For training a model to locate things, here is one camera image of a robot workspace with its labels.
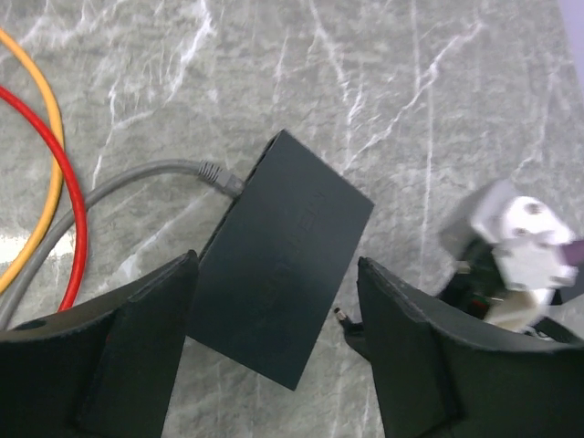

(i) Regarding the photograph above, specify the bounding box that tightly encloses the red ethernet cable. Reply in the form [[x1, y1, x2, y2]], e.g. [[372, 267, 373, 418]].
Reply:
[[0, 84, 89, 314]]

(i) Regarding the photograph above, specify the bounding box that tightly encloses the grey ethernet cable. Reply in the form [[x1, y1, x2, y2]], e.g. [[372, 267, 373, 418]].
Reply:
[[0, 158, 245, 332]]

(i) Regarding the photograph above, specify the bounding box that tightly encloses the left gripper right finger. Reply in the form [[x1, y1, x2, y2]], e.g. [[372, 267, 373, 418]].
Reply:
[[342, 257, 583, 437]]

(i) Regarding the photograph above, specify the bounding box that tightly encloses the yellow ethernet cable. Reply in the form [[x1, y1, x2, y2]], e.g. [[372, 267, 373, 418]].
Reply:
[[0, 26, 65, 296]]

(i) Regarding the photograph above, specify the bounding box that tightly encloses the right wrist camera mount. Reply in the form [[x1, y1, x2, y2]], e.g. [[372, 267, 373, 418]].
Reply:
[[470, 180, 579, 332]]

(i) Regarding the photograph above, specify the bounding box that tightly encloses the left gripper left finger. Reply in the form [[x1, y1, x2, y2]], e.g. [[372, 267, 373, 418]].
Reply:
[[1, 251, 199, 437]]

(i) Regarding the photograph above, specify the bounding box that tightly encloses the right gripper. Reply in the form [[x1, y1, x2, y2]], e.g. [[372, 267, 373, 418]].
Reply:
[[437, 218, 584, 343]]

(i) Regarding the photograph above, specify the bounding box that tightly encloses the black power cable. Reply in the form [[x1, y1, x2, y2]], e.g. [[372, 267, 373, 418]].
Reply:
[[334, 308, 364, 334]]

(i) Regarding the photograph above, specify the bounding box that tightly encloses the black network switch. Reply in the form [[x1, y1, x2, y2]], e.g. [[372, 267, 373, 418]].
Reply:
[[187, 131, 373, 390]]

